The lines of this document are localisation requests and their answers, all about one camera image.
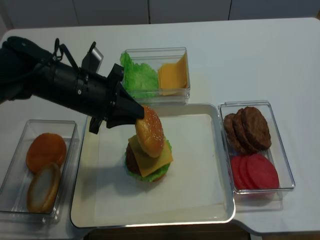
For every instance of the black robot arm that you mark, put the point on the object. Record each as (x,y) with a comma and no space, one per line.
(28,70)

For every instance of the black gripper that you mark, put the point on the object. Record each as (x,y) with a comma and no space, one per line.
(105,99)

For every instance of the gripper mounted camera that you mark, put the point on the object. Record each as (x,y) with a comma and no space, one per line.
(93,59)

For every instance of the brown chair under table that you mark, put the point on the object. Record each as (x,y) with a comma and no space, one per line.
(226,231)

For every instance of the yellow cheese slice stack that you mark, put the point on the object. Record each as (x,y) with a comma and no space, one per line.
(172,77)

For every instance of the front red tomato slice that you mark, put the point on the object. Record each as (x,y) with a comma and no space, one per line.
(262,172)

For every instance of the green lettuce leaf in container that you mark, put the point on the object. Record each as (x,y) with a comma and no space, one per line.
(139,79)

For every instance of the rear red tomato slice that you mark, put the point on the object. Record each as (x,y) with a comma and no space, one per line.
(235,166)

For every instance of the clear lettuce and cheese container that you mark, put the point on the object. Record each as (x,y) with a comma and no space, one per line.
(155,58)

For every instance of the yellow cheese slice on burger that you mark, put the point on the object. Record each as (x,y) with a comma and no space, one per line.
(146,164)

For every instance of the brown meat patty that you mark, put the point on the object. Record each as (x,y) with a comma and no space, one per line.
(256,128)
(240,133)
(231,136)

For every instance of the white paper tray liner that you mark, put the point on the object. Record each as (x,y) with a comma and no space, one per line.
(192,179)

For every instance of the rear brown meat patty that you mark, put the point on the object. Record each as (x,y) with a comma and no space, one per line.
(231,136)

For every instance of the middle brown meat patty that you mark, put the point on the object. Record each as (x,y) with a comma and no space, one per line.
(240,133)

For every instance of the middle red tomato slice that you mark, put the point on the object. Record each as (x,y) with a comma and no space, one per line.
(243,173)

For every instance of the sesame top bun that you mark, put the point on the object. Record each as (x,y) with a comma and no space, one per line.
(150,133)

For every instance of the front brown meat patty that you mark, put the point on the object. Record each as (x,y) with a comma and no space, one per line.
(256,128)

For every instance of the brown patty on burger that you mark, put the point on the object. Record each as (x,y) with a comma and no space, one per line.
(130,161)

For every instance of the red tomato slice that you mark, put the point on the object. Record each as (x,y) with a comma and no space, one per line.
(243,173)
(235,166)
(262,172)

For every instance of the green lettuce on burger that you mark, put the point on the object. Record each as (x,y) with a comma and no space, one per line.
(150,178)

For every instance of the orange bottom bun in container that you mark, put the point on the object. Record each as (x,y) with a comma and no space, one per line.
(46,148)

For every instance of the clear patty and tomato container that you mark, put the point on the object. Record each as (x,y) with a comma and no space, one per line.
(276,154)

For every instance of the clear bun container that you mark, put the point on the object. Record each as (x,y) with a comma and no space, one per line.
(13,191)

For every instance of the white rectangular serving tray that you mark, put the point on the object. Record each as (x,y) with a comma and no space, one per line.
(82,213)

